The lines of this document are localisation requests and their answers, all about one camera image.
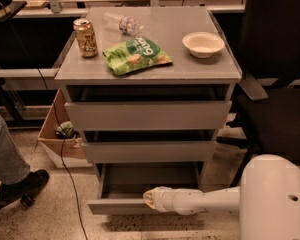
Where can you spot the person leg in jeans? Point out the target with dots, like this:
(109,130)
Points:
(13,168)

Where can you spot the white paper bowl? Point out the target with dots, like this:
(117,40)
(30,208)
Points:
(203,44)

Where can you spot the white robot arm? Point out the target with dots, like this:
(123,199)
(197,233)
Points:
(267,199)

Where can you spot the cardboard box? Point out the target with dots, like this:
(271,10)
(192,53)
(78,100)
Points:
(61,151)

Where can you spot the black office chair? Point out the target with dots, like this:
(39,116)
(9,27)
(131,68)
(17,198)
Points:
(266,100)

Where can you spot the grey middle drawer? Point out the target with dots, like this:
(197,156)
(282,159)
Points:
(148,146)

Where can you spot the gold soda can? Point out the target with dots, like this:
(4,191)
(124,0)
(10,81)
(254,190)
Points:
(85,36)

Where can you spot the grey drawer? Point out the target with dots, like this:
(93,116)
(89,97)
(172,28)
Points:
(148,146)
(145,107)
(122,185)

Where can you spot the green item in box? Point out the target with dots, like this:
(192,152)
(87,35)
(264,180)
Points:
(65,130)

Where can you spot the yellowish white gripper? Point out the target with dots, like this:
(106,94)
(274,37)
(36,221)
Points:
(172,199)

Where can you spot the grey bottom drawer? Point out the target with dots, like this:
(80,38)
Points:
(122,185)

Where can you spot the grey top drawer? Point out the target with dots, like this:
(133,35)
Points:
(145,107)

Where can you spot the clear plastic water bottle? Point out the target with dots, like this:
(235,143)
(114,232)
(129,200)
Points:
(123,24)

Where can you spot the grey drawer cabinet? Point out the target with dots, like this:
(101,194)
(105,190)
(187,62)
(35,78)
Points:
(165,26)

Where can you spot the black shoe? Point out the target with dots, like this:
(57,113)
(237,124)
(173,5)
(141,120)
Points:
(33,183)

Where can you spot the green chip bag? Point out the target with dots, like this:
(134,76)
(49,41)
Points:
(135,54)

